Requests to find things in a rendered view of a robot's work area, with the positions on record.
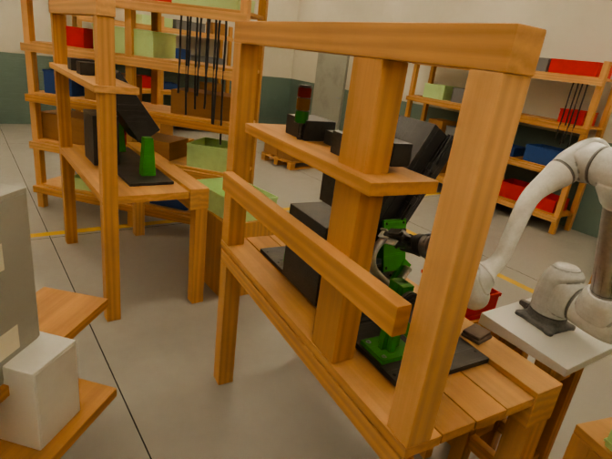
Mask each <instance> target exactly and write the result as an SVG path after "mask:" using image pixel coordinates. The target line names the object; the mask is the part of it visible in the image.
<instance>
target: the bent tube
mask: <svg viewBox="0 0 612 459"><path fill-rule="evenodd" d="M385 241H387V239H384V238H379V239H378V240H376V242H375V243H374V248H373V254H372V262H371V267H370V271H371V273H372V275H373V276H374V277H375V278H377V279H378V280H380V281H381V282H383V283H384V284H385V285H387V286H388V287H389V284H390V281H389V280H388V279H387V278H386V277H385V276H384V275H383V274H382V273H381V272H380V271H379V270H378V268H377V264H376V258H377V254H378V251H379V250H380V248H381V247H382V246H383V244H384V243H385Z"/></svg>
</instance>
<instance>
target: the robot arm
mask: <svg viewBox="0 0 612 459"><path fill-rule="evenodd" d="M576 181H577V182H581V183H586V184H590V185H593V186H595V188H596V192H597V195H598V199H599V202H600V204H601V205H602V213H601V219H600V225H599V231H598V237H597V248H596V255H595V260H594V267H593V272H592V279H591V283H590V284H588V285H587V284H586V283H585V280H586V277H585V275H584V273H583V271H582V270H581V269H579V268H578V267H577V266H575V265H573V264H570V263H566V262H556V263H554V264H553V265H551V266H549V267H548V268H547V269H546V270H545V271H544V272H543V273H542V275H541V276H540V278H539V280H538V282H537V284H536V286H535V289H534V292H533V295H532V299H531V301H527V300H524V299H521V301H520V302H519V304H520V305H521V306H522V307H523V309H522V310H515V314H516V315H518V316H520V317H522V318H523V319H525V320H526V321H528V322H529V323H531V324H532V325H534V326H535V327H536V328H537V329H539V330H540V331H542V332H543V333H544V334H545V335H547V336H549V337H552V336H553V335H555V334H558V333H561V332H568V331H574V330H575V329H576V327H578V328H579V329H580V330H582V331H584V332H586V333H587V334H589V335H591V336H592V337H594V338H596V339H598V340H600V341H602V342H605V343H609V344H612V147H610V146H609V144H608V143H607V142H606V141H605V140H604V139H603V138H587V139H584V140H581V141H579V142H577V143H575V144H574V145H572V146H570V147H569V148H567V149H565V150H564V151H562V152H561V153H559V154H558V155H557V156H556V157H555V158H554V159H553V160H552V161H550V162H549V163H548V164H547V165H546V167H545V168H544V169H543V170H542V171H541V172H540V173H539V174H538V175H537V176H536V177H535V178H534V179H533V180H532V181H531V182H530V183H529V184H528V185H527V186H526V188H525V189H524V190H523V192H522V193H521V195H520V196H519V198H518V200H517V201H516V203H515V205H514V208H513V210H512V212H511V215H510V217H509V219H508V221H507V223H506V226H505V229H504V232H503V234H502V236H501V239H500V240H499V242H498V245H497V247H496V249H495V251H494V253H493V254H492V255H491V257H489V258H488V259H487V260H484V261H480V264H479V267H478V271H477V273H476V277H475V281H474V286H473V289H472V293H471V296H470V300H469V303H468V306H467V308H468V309H470V310H474V311H477V310H481V309H482V308H484V307H485V306H486V305H487V304H488V302H489V300H490V292H491V289H492V288H493V286H494V285H495V277H496V275H497V274H498V273H499V272H500V271H501V270H502V269H503V268H504V266H505V265H506V263H507V262H508V261H509V260H510V258H511V256H512V254H513V252H514V250H515V247H516V245H517V243H518V241H519V240H520V238H521V236H522V234H523V231H524V229H525V226H526V224H527V222H528V221H529V219H530V217H531V215H532V213H533V211H534V209H535V208H536V206H537V204H538V203H539V202H540V201H541V200H542V199H543V198H544V197H546V196H547V195H549V194H551V193H553V192H555V191H557V190H559V189H562V188H564V187H567V186H569V185H570V184H572V183H574V182H576ZM406 231H407V229H389V231H384V230H382V231H381V232H380V233H379V235H378V237H379V238H384V239H387V241H385V243H384V244H389V245H393V246H395V248H396V249H397V248H400V250H402V251H405V252H408V253H412V254H414V255H416V256H418V257H420V256H422V257H423V258H425V257H426V253H427V250H428V245H429V241H430V238H431V234H432V233H425V234H422V233H419V234H416V235H413V234H408V233H407V232H406ZM567 320H569V321H571V322H572V323H573V324H574V325H573V324H572V323H570V322H568V321H567Z"/></svg>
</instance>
